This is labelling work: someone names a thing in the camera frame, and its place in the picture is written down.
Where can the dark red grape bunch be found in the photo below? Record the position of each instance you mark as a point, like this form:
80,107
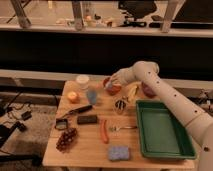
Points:
66,139

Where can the yellow banana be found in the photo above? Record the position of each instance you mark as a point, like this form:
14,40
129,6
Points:
131,93

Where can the green plastic tray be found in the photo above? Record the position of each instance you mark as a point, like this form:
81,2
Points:
160,134

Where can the dark red bowl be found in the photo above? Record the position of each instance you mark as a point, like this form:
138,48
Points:
147,91

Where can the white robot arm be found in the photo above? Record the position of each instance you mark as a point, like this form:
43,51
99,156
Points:
197,121

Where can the small striped cup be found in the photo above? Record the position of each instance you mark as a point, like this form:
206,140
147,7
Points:
120,106

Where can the small black framed container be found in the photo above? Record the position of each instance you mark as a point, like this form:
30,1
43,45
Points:
61,124

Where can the black rectangular block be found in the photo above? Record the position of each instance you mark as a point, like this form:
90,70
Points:
87,119

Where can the wooden table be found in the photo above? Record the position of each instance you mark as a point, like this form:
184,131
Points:
88,150

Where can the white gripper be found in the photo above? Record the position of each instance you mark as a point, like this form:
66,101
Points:
124,76

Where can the blue sponge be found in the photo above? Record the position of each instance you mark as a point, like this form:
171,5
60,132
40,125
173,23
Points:
118,153

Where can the orange fruit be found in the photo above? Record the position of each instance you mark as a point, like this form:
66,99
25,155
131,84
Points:
73,97

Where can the metal fork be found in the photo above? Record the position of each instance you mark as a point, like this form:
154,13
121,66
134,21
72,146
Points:
116,128

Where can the white plastic cup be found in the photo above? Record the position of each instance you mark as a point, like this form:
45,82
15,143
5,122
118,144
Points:
83,81

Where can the black handled knife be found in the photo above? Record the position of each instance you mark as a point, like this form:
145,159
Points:
78,110

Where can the orange carrot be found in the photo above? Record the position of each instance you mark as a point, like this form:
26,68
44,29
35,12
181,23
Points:
103,132

